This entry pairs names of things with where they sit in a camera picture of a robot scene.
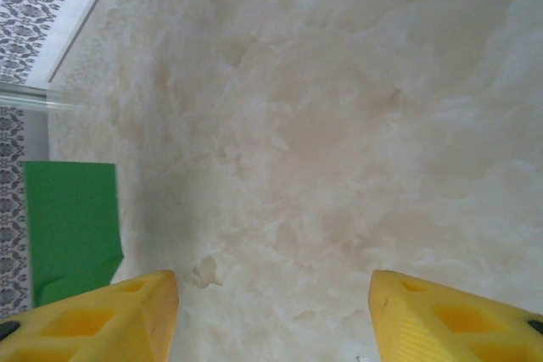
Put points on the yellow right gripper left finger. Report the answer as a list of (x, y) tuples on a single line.
[(106, 328)]

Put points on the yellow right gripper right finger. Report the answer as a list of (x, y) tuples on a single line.
[(445, 328)]

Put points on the aluminium corner post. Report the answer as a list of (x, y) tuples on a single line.
[(25, 97)]

